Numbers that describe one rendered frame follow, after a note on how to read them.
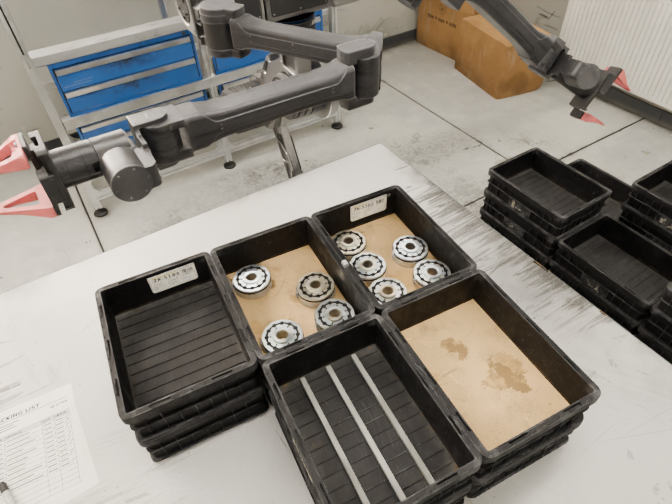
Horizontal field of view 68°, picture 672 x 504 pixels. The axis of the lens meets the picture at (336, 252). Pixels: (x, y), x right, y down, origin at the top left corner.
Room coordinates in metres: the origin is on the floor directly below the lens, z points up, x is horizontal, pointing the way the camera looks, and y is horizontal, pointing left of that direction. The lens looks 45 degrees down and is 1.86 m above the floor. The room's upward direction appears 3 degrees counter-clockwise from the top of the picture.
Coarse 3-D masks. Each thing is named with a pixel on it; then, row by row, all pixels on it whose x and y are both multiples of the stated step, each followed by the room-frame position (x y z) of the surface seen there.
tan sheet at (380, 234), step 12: (396, 216) 1.17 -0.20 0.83; (360, 228) 1.13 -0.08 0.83; (372, 228) 1.12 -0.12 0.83; (384, 228) 1.12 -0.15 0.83; (396, 228) 1.12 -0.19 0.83; (372, 240) 1.07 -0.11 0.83; (384, 240) 1.07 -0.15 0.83; (372, 252) 1.02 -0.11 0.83; (384, 252) 1.02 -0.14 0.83; (396, 264) 0.97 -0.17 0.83; (396, 276) 0.92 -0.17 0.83; (408, 276) 0.92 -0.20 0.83; (408, 288) 0.87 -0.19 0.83
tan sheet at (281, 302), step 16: (288, 256) 1.02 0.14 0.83; (304, 256) 1.02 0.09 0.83; (272, 272) 0.96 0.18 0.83; (288, 272) 0.96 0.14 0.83; (304, 272) 0.95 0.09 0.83; (272, 288) 0.90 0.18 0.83; (288, 288) 0.90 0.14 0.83; (336, 288) 0.89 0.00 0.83; (240, 304) 0.85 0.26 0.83; (256, 304) 0.85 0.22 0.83; (272, 304) 0.84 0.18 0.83; (288, 304) 0.84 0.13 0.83; (256, 320) 0.79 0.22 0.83; (272, 320) 0.79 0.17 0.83; (304, 320) 0.78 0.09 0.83; (256, 336) 0.74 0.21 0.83; (304, 336) 0.73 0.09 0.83
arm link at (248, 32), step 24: (216, 0) 1.14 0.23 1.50; (240, 24) 1.06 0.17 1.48; (264, 24) 1.06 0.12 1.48; (240, 48) 1.06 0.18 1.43; (264, 48) 1.03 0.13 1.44; (288, 48) 1.00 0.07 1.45; (312, 48) 0.97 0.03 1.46; (336, 48) 0.95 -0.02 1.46; (360, 72) 0.84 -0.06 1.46; (360, 96) 0.84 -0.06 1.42
